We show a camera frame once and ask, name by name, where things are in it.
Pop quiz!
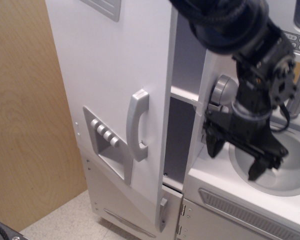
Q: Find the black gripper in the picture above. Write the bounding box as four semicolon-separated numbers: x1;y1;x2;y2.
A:
203;104;289;181

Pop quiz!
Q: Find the silver fridge handle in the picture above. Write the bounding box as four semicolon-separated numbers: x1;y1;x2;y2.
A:
126;89;149;162

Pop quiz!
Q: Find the white fridge door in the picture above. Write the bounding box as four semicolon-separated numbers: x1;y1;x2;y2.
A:
46;0;177;229

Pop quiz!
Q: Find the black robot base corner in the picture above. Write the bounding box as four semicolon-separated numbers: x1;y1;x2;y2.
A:
0;222;28;240

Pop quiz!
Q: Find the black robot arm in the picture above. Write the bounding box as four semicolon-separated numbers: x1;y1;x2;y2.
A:
172;0;297;181

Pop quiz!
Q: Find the white toy kitchen cabinet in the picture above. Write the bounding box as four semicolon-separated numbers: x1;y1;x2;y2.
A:
162;7;300;240

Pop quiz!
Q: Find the grey oven vent panel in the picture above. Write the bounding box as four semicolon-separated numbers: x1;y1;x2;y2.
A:
198;188;300;240

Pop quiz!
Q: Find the silver round sink basin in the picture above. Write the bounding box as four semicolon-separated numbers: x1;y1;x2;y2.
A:
229;131;300;197

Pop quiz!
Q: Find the silver toy telephone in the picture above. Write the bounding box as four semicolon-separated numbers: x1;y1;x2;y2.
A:
203;74;239;114

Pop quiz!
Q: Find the brass upper door hinge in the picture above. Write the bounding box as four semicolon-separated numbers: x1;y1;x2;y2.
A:
180;204;186;216

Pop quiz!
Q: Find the brass door hinge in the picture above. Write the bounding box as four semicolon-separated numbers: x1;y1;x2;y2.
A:
180;204;186;216
177;225;182;235

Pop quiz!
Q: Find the white oven door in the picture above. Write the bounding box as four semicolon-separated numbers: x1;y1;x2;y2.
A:
177;199;254;240

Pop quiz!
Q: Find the brass lower door hinge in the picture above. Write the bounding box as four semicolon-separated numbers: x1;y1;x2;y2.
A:
177;225;182;235

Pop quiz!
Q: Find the silver ice water dispenser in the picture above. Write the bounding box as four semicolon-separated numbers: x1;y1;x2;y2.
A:
83;106;134;186

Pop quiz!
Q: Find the white lower freezer door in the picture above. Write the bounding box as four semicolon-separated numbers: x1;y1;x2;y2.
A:
80;151;183;240

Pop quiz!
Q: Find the white toy microwave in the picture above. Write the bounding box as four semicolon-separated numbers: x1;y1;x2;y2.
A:
267;0;300;63

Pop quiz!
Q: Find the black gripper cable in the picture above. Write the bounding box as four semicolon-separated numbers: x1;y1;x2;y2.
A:
269;102;291;133

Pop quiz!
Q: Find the silver lower freezer handle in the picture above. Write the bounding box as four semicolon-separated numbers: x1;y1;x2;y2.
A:
157;197;168;233

